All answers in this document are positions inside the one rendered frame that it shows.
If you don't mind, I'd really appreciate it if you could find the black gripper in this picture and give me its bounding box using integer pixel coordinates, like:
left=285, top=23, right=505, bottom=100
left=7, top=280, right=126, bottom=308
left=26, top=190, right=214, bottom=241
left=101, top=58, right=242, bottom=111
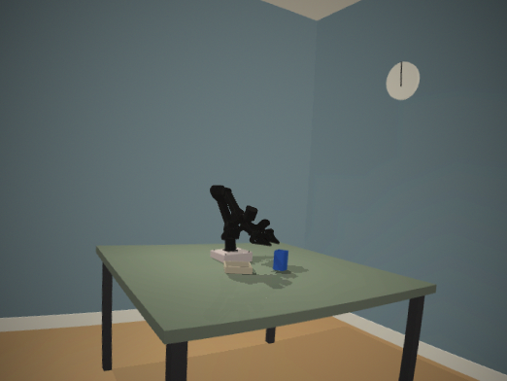
left=248, top=224, right=280, bottom=247

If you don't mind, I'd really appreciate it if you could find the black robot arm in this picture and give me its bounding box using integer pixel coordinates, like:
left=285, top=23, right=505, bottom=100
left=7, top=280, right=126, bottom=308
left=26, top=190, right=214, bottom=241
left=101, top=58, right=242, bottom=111
left=210, top=186, right=270, bottom=253

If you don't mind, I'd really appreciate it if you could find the blue open-top cup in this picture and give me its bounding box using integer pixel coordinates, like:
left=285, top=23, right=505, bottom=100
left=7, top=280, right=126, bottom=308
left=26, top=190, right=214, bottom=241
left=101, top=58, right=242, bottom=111
left=273, top=250, right=288, bottom=271

